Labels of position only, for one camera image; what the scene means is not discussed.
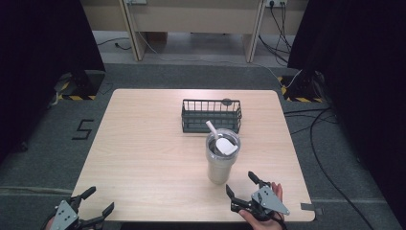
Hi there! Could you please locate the white spoon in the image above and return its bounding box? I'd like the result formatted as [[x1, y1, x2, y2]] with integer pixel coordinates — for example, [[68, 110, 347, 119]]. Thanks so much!
[[205, 120, 221, 142]]

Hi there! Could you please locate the thin black cable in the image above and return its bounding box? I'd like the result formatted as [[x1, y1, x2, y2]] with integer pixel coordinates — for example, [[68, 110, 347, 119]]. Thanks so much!
[[282, 107, 340, 136]]

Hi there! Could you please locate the long black cable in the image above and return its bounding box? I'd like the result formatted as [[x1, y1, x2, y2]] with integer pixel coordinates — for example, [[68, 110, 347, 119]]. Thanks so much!
[[308, 107, 376, 230]]

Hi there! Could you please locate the black wire basket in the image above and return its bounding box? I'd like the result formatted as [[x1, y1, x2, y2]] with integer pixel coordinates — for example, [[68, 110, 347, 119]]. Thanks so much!
[[180, 98, 243, 135]]

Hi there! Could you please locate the short black cable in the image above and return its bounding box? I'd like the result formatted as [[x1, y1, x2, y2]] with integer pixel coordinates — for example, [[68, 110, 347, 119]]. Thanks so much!
[[96, 36, 133, 52]]

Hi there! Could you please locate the stand base with striped tape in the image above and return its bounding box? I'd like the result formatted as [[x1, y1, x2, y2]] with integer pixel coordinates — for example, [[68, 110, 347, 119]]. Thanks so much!
[[53, 70, 106, 102], [277, 69, 326, 104]]

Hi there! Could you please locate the white wall socket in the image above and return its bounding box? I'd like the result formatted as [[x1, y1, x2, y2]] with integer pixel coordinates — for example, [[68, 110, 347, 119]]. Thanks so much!
[[265, 0, 288, 9]]

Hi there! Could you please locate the grey tape strip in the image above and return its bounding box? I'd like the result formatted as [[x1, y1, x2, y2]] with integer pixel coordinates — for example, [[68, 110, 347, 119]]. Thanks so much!
[[300, 201, 325, 217]]

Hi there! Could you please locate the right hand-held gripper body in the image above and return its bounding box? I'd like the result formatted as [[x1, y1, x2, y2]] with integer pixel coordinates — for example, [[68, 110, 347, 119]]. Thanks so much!
[[229, 179, 291, 223]]

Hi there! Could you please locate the beige desk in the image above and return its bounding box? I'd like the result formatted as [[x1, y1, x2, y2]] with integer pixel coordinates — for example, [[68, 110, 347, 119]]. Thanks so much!
[[79, 0, 309, 64]]

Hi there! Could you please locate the grey tumbler cup with lid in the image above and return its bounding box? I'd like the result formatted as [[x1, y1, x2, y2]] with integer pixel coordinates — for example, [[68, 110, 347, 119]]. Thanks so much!
[[205, 127, 241, 186]]

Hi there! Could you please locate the black cable bundle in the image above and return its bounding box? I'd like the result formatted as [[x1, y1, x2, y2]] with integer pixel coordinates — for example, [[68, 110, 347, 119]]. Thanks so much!
[[257, 2, 293, 67]]

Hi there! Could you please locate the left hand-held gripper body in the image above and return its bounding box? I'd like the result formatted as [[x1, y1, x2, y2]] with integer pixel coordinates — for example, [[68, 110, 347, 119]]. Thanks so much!
[[47, 195, 105, 230]]

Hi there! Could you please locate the black curtain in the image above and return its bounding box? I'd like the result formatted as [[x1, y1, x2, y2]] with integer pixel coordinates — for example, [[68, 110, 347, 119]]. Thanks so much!
[[0, 0, 106, 162], [286, 0, 406, 223]]

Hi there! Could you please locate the person's right hand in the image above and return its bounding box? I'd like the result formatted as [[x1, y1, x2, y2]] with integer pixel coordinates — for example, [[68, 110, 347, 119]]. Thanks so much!
[[237, 181, 287, 230]]

